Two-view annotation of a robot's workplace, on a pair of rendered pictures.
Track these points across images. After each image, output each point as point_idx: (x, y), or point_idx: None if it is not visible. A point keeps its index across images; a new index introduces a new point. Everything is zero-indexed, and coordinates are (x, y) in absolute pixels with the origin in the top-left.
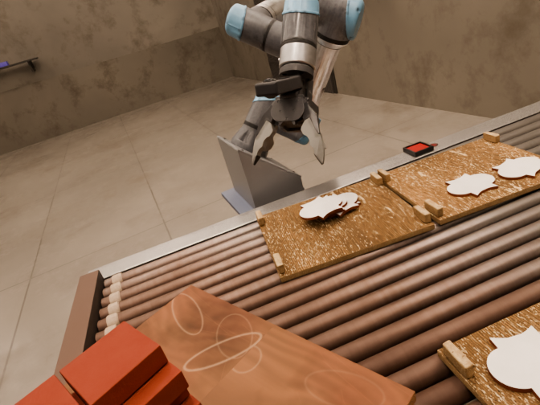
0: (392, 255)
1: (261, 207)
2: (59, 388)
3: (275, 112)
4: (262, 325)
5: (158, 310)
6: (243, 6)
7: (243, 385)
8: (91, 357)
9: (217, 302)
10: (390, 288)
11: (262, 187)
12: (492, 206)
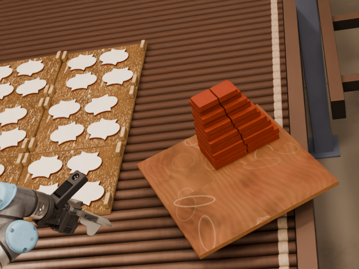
0: None
1: None
2: (216, 94)
3: (78, 206)
4: (171, 207)
5: (224, 242)
6: (13, 222)
7: (191, 183)
8: (208, 99)
9: (187, 232)
10: (93, 258)
11: None
12: None
